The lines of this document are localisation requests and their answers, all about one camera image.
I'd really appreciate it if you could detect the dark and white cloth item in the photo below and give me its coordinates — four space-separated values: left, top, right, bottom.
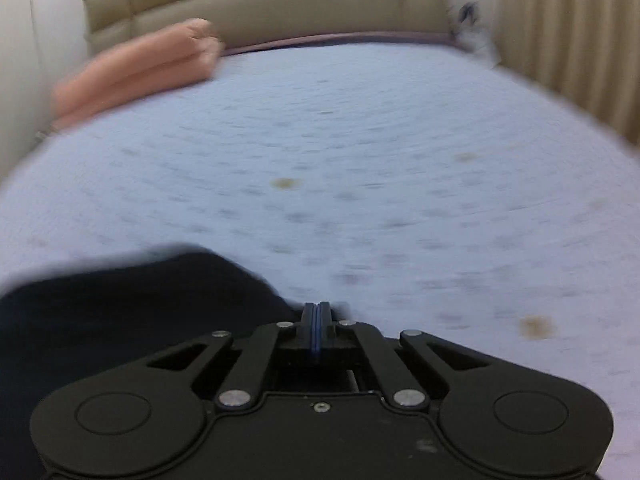
446 2 499 65

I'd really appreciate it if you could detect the beige curtain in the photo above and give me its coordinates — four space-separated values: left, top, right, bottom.
492 0 640 147

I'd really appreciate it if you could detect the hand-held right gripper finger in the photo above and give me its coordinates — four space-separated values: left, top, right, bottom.
317 301 495 409
145 301 318 409

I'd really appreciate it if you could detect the navy white-striped garment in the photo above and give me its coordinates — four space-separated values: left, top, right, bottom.
0 244 351 480

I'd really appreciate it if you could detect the light blue patterned bed sheet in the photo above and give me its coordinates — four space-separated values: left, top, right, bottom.
0 40 640 480

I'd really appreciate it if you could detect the pink folded blanket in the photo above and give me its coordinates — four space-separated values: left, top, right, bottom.
51 18 224 132

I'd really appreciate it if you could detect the white wardrobe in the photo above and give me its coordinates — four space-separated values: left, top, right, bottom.
0 0 92 161

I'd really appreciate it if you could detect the beige padded headboard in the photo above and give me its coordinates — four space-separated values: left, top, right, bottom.
81 0 452 58

